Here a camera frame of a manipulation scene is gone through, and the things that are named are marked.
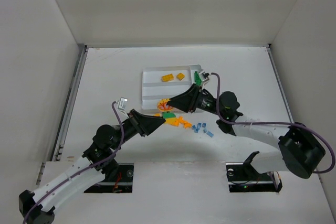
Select green lego plate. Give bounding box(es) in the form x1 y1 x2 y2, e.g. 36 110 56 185
194 71 202 86

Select flower lego stack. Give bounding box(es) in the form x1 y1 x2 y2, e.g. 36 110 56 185
157 99 174 112

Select small yellow lego brick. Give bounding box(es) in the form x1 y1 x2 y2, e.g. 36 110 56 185
176 73 185 81

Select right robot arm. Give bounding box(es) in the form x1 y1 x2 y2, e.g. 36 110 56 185
167 84 326 179

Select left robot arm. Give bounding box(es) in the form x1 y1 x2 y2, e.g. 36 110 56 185
19 110 165 223

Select orange lego pieces pile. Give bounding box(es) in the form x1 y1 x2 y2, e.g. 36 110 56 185
177 116 193 129

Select light blue lego pieces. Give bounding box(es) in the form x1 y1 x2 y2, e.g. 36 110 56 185
191 123 214 137

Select white divided sorting tray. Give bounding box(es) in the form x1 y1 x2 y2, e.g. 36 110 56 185
141 65 202 111

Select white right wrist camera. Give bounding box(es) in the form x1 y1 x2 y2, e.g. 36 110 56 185
198 69 211 86

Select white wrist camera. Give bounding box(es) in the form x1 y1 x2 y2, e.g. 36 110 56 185
198 69 211 86
117 97 128 111

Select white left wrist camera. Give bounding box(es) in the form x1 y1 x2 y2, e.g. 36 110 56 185
117 97 128 111

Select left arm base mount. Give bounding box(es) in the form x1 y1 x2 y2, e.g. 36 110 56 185
84 163 134 194

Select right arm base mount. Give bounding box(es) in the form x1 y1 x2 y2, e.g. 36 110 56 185
226 152 282 193

